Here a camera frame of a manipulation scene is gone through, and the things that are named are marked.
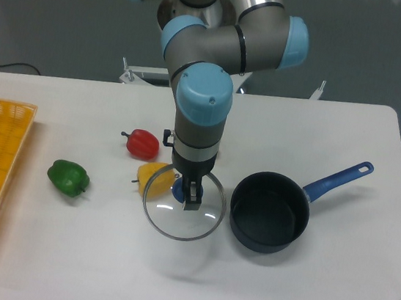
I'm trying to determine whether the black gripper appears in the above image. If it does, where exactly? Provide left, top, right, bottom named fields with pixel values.
left=172, top=150, right=216, bottom=211

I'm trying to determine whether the glass lid blue knob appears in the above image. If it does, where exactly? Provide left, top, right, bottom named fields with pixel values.
left=141, top=164, right=227, bottom=241

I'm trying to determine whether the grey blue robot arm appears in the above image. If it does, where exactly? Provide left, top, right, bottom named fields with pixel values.
left=137, top=0, right=309, bottom=211

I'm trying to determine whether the yellow bell pepper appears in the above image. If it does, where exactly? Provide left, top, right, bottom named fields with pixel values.
left=132, top=162, right=176, bottom=200

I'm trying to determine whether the red bell pepper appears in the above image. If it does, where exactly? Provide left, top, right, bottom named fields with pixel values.
left=121, top=128, right=160, bottom=161

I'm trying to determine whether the green bell pepper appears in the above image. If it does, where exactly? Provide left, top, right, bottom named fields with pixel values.
left=47, top=159, right=90, bottom=198

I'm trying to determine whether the dark saucepan blue handle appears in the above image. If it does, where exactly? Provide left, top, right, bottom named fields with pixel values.
left=229, top=161, right=374, bottom=254

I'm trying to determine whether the white bracket right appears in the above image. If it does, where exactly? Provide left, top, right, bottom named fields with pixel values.
left=309, top=80, right=326, bottom=100

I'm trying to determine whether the black cable on floor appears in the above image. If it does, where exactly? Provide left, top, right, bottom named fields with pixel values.
left=0, top=59, right=43, bottom=76

